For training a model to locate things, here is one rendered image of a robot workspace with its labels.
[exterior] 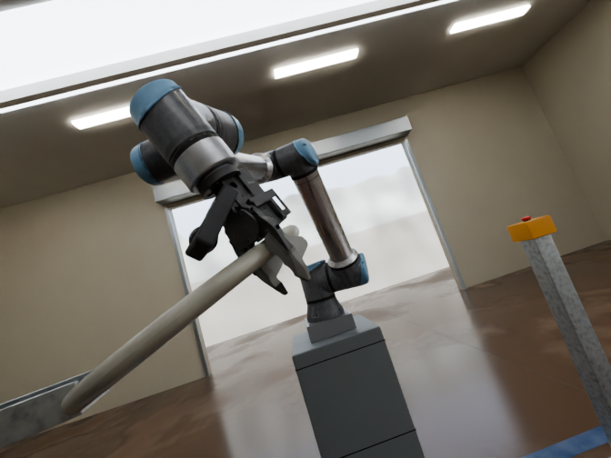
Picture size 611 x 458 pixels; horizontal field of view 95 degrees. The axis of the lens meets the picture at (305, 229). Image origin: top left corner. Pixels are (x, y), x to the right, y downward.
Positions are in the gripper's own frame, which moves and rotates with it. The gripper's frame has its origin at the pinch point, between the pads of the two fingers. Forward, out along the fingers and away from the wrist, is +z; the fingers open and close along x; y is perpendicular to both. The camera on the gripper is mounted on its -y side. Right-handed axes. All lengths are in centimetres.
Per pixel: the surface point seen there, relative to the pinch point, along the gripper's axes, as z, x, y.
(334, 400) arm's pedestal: 57, 66, 40
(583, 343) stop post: 104, -8, 99
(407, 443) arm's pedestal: 88, 55, 46
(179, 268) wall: -94, 454, 236
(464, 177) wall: 114, 64, 605
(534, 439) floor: 153, 38, 99
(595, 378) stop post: 117, -4, 94
